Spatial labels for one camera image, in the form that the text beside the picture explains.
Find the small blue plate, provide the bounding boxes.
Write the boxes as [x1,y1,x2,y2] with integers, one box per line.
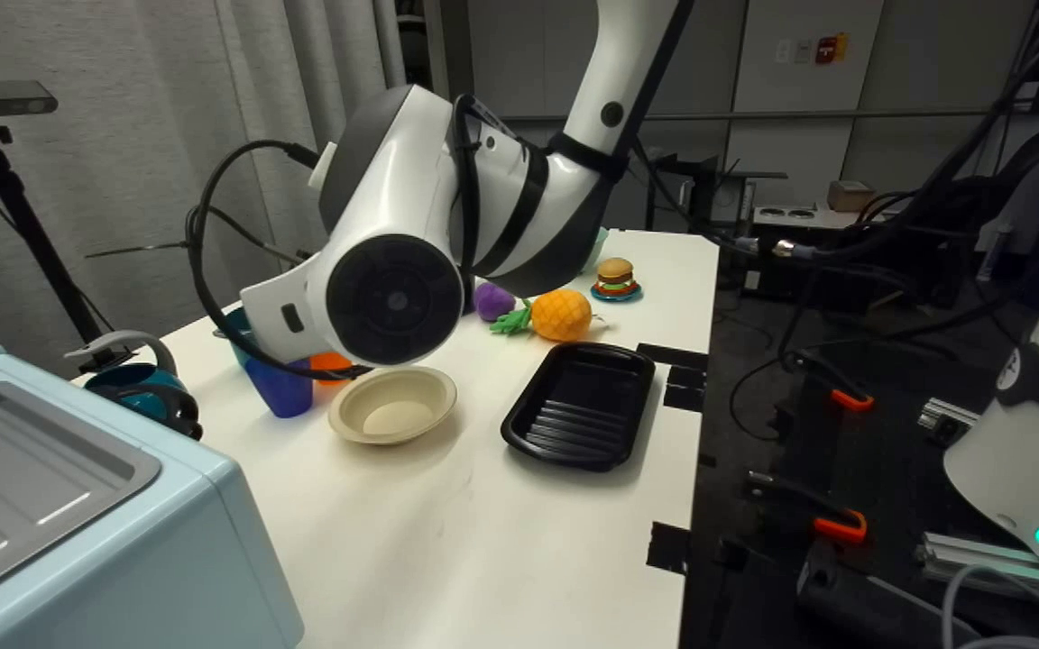
[590,283,645,306]

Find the white plate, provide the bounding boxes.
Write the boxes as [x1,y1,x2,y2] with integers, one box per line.
[324,361,461,450]

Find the orange plastic cup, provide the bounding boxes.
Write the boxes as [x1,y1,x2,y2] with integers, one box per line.
[305,348,365,382]

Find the blue plastic cup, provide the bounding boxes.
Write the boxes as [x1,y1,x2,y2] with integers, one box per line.
[234,332,317,423]

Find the purple plush eggplant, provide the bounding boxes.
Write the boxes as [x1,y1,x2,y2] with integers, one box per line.
[469,277,534,340]

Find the orange plush fruit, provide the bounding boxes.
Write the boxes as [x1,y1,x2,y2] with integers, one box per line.
[527,286,602,349]

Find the black rectangular tray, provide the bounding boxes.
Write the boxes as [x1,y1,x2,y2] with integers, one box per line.
[498,340,661,477]

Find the toy burger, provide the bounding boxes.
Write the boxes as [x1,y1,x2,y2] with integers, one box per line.
[590,254,645,304]

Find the teal toy pot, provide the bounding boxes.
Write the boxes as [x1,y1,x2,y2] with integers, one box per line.
[219,304,256,355]

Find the cardboard box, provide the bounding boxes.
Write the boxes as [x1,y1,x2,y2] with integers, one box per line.
[826,178,881,217]

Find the grey curtain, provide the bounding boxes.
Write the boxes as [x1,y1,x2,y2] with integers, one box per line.
[0,0,426,372]

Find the light blue toaster oven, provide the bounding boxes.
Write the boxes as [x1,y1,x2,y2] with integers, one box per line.
[0,327,308,649]

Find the orange handled black clamp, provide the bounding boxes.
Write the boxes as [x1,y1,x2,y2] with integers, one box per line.
[783,348,881,423]
[742,464,873,552]

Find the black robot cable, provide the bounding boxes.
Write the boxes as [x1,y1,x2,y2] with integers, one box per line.
[183,89,786,386]

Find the white wall paper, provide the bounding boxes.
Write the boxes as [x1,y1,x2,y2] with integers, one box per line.
[771,34,819,72]

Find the teal cup with grey handle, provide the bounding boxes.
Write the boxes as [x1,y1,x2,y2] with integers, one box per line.
[62,327,205,443]

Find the orange wall sign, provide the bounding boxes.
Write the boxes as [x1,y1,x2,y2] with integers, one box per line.
[816,28,857,66]

